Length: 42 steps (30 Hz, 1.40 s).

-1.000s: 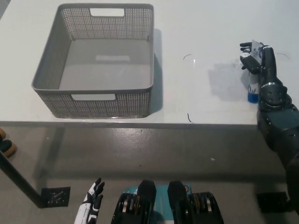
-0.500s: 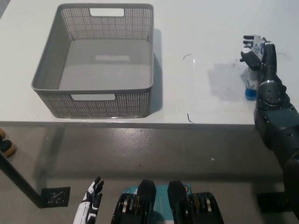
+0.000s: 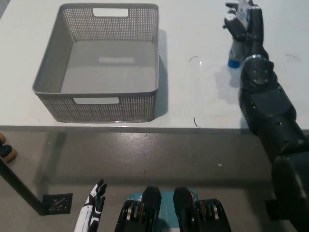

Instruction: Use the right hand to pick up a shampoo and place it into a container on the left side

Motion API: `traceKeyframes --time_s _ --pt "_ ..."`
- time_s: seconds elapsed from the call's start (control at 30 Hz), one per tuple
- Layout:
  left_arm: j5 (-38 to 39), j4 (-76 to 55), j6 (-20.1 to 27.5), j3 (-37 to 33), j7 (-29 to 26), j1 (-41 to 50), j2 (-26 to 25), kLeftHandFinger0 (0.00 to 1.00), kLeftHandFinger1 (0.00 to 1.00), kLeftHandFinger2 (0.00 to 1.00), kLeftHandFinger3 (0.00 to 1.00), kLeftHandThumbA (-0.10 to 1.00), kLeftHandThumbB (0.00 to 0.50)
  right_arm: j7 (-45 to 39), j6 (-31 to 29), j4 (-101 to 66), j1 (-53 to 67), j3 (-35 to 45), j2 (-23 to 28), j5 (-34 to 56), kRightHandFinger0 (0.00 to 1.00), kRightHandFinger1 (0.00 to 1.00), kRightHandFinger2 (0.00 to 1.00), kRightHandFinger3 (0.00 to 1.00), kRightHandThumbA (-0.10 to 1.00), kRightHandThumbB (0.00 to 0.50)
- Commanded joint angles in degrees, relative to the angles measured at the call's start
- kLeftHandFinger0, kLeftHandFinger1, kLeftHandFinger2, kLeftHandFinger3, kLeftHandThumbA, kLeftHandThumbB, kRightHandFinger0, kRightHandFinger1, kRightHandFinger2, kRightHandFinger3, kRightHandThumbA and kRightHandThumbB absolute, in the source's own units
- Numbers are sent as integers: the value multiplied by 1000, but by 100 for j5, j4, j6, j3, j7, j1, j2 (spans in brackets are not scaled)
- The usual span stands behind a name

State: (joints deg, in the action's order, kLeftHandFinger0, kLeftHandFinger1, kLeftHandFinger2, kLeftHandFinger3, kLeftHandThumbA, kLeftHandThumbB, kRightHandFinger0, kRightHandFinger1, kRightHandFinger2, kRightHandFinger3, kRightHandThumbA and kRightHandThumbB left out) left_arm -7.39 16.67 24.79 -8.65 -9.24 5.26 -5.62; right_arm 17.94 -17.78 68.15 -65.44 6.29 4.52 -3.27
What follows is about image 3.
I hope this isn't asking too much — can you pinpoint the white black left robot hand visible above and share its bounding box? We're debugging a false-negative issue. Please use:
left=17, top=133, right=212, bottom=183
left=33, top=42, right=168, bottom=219
left=73, top=178, right=108, bottom=232

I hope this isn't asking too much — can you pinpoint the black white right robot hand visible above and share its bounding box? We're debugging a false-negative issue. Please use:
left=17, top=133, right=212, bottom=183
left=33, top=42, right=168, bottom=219
left=222, top=0, right=270, bottom=60

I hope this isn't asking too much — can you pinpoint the white shampoo tube blue cap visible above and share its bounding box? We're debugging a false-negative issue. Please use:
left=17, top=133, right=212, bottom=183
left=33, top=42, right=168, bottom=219
left=227, top=0, right=252, bottom=70

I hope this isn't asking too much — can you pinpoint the black shoe tan sole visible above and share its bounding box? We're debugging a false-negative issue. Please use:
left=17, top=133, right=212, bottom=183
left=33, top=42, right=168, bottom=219
left=0, top=144, right=17, bottom=164

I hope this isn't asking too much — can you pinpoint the grey perforated plastic basket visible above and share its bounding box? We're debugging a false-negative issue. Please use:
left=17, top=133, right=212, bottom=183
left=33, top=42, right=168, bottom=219
left=32, top=3, right=160, bottom=123

